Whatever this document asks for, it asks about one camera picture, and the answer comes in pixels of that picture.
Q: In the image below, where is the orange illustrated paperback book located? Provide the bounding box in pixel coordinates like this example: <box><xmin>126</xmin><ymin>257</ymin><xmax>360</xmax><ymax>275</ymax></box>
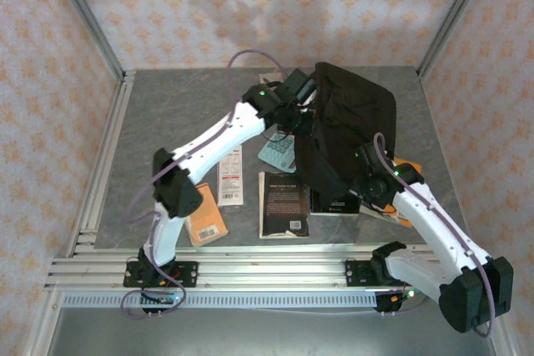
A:
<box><xmin>360</xmin><ymin>158</ymin><xmax>422</xmax><ymax>228</ymax></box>

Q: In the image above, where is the black book with antlers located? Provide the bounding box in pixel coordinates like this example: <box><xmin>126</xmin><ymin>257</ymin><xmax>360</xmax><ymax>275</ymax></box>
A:
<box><xmin>309</xmin><ymin>187</ymin><xmax>360</xmax><ymax>217</ymax></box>

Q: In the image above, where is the teal calculator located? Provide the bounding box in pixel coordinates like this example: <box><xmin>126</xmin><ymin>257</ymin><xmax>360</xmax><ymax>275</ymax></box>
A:
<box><xmin>257</xmin><ymin>130</ymin><xmax>298</xmax><ymax>173</ymax></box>

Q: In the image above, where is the black backpack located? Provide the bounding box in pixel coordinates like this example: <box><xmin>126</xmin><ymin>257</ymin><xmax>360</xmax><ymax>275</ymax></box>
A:
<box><xmin>294</xmin><ymin>62</ymin><xmax>397</xmax><ymax>207</ymax></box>

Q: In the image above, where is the white plastic packet red label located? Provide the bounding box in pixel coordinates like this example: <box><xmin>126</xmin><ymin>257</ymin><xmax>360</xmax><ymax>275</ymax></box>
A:
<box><xmin>217</xmin><ymin>143</ymin><xmax>244</xmax><ymax>207</ymax></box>

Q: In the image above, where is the black paperback book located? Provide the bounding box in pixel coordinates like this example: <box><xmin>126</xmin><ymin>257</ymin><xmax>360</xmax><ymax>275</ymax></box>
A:
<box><xmin>258</xmin><ymin>171</ymin><xmax>310</xmax><ymax>239</ymax></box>

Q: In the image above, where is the plain orange paperback book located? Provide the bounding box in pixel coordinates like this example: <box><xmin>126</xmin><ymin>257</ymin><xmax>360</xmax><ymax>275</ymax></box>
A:
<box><xmin>183</xmin><ymin>183</ymin><xmax>229</xmax><ymax>248</ymax></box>

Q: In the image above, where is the small green circuit board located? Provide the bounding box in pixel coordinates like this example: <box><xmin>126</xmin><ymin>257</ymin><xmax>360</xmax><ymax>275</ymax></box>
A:
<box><xmin>390</xmin><ymin>288</ymin><xmax>427</xmax><ymax>303</ymax></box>
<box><xmin>140</xmin><ymin>292</ymin><xmax>181</xmax><ymax>306</ymax></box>

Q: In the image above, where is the grey metal lower panel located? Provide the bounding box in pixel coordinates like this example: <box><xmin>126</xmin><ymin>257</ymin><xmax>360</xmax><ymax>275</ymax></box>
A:
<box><xmin>45</xmin><ymin>308</ymin><xmax>497</xmax><ymax>356</ymax></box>

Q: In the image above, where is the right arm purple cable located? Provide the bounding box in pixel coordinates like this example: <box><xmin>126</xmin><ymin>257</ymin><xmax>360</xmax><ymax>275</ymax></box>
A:
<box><xmin>373</xmin><ymin>133</ymin><xmax>496</xmax><ymax>338</ymax></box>

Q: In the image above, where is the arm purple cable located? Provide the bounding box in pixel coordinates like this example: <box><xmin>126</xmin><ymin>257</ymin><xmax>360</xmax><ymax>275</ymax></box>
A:
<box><xmin>119</xmin><ymin>49</ymin><xmax>290</xmax><ymax>320</ymax></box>
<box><xmin>373</xmin><ymin>133</ymin><xmax>496</xmax><ymax>338</ymax></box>

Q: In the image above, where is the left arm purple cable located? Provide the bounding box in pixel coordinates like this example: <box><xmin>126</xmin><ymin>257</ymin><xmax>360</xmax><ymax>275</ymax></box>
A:
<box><xmin>119</xmin><ymin>49</ymin><xmax>290</xmax><ymax>320</ymax></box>

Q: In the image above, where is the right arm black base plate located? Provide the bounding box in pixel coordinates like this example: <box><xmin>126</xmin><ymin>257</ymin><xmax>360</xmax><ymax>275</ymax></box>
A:
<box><xmin>345</xmin><ymin>258</ymin><xmax>418</xmax><ymax>288</ymax></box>

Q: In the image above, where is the aluminium mounting rail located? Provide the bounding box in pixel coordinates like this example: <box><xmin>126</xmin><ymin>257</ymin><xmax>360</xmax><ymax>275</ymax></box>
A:
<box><xmin>43</xmin><ymin>243</ymin><xmax>500</xmax><ymax>293</ymax></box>

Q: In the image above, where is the aluminium side rail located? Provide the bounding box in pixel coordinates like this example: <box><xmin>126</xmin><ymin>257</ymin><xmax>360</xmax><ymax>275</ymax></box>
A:
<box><xmin>66</xmin><ymin>70</ymin><xmax>137</xmax><ymax>257</ymax></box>

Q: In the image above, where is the grey slotted cable duct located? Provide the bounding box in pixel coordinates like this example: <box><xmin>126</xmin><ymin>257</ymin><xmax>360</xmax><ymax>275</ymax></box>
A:
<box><xmin>61</xmin><ymin>292</ymin><xmax>379</xmax><ymax>309</ymax></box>

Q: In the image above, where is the aluminium frame post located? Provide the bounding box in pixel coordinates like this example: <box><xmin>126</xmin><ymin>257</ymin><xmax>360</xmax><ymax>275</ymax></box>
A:
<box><xmin>45</xmin><ymin>0</ymin><xmax>126</xmax><ymax>78</ymax></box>
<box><xmin>416</xmin><ymin>0</ymin><xmax>497</xmax><ymax>80</ymax></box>

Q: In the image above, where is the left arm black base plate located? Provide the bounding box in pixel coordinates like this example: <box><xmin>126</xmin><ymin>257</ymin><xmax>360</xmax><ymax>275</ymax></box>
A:
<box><xmin>123</xmin><ymin>261</ymin><xmax>199</xmax><ymax>289</ymax></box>

